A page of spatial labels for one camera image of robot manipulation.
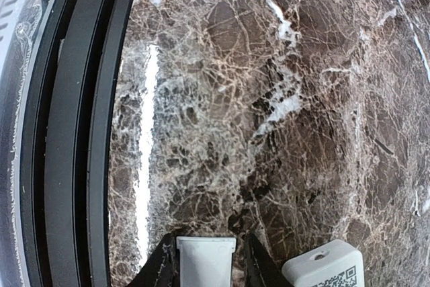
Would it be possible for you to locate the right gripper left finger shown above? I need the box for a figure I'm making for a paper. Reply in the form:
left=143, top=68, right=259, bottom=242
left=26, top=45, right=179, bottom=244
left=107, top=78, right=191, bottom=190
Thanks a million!
left=129, top=233, right=178, bottom=287

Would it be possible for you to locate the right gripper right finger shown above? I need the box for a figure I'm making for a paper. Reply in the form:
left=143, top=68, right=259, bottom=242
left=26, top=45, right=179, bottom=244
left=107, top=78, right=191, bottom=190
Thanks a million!
left=244, top=233, right=289, bottom=286

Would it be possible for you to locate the white battery cover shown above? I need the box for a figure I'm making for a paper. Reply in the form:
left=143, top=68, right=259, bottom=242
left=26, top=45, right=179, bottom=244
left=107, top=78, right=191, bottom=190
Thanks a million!
left=176, top=237, right=237, bottom=287

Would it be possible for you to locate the white remote control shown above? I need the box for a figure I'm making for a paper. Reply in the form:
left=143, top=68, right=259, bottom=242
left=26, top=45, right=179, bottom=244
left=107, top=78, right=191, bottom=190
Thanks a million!
left=282, top=239, right=365, bottom=287

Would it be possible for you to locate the clear acrylic panel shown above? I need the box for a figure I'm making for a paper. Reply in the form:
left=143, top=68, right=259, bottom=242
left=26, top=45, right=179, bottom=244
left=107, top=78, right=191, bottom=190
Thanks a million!
left=1, top=0, right=56, bottom=286

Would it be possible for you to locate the black front rail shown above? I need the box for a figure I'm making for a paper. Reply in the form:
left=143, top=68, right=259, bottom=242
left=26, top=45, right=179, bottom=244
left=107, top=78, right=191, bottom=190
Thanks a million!
left=19, top=0, right=133, bottom=286

